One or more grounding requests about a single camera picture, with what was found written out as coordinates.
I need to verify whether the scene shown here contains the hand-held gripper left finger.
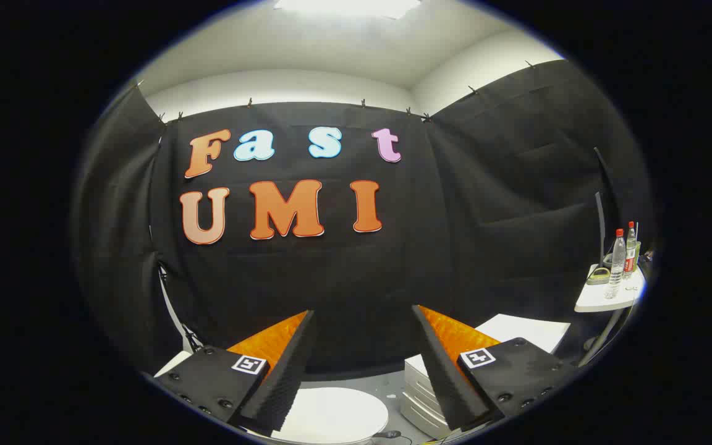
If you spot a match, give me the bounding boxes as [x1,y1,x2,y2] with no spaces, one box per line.
[153,310,316,436]

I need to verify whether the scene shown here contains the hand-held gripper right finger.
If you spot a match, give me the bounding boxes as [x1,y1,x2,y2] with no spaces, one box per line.
[411,305,579,432]

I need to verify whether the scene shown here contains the white drawer cabinet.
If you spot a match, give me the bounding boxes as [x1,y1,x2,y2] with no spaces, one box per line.
[402,314,572,439]

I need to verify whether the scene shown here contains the black backdrop cloth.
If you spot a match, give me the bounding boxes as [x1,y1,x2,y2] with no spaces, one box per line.
[72,60,653,378]

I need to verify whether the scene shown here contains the small white table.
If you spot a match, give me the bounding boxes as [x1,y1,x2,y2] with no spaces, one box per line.
[574,265,646,368]

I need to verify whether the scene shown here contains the clear water bottle red cap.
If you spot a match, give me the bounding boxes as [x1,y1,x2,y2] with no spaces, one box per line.
[605,229,627,300]

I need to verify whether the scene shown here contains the red label drink bottle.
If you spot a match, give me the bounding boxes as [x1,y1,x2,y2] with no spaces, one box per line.
[624,221,638,279]

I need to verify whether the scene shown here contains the row of cloth clips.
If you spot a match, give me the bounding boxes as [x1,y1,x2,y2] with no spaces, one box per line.
[135,60,537,124]

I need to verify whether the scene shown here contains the ceiling light panel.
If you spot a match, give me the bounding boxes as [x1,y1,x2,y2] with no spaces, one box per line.
[273,0,422,20]

